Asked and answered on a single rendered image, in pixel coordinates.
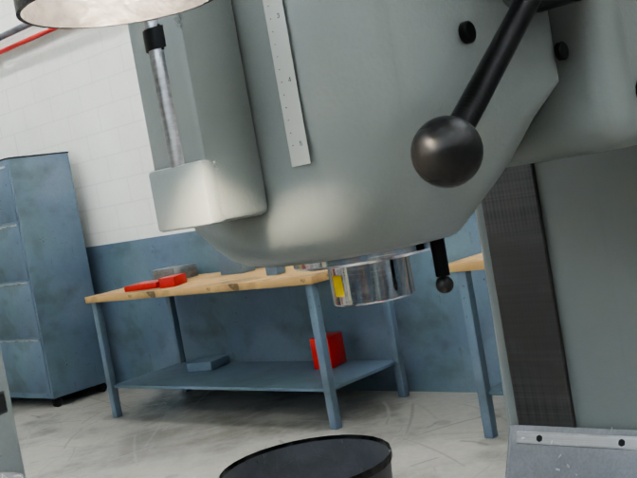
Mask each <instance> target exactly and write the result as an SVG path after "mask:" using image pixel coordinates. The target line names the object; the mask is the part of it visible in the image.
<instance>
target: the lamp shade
mask: <svg viewBox="0 0 637 478"><path fill-rule="evenodd" d="M211 1H212V0H13V4H14V8H15V13H16V18H17V19H18V20H19V21H21V22H22V23H25V24H28V25H31V26H35V27H40V28H103V27H112V26H120V25H127V24H133V23H139V22H144V21H150V20H154V19H158V18H163V17H167V16H171V15H175V14H177V13H181V12H184V11H188V10H191V9H195V8H198V7H201V6H203V5H205V4H207V3H209V2H211Z"/></svg>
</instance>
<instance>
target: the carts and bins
mask: <svg viewBox="0 0 637 478"><path fill-rule="evenodd" d="M390 451H391V446H390V444H389V443H388V442H387V441H385V440H383V439H381V438H377V437H374V436H369V435H360V434H341V435H327V436H320V437H312V438H306V439H302V440H297V441H292V442H288V443H284V444H280V445H277V446H273V447H270V448H267V449H264V450H259V451H257V452H254V453H252V454H250V455H248V456H245V457H243V458H241V459H240V460H238V461H236V462H234V463H232V464H231V465H229V466H228V467H227V468H225V469H224V470H223V472H222V473H221V474H220V476H219V478H392V472H391V459H392V451H391V452H390Z"/></svg>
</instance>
